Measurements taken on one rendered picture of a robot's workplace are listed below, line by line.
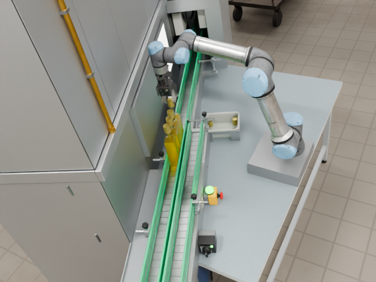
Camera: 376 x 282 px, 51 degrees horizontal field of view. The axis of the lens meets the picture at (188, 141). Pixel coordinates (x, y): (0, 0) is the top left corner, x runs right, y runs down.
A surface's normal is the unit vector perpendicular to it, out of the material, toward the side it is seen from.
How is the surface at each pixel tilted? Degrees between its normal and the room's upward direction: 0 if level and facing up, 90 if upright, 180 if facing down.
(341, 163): 0
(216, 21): 90
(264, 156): 2
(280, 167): 2
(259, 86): 85
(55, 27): 90
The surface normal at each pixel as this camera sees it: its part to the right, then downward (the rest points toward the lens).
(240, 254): -0.17, -0.72
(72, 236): -0.11, 0.69
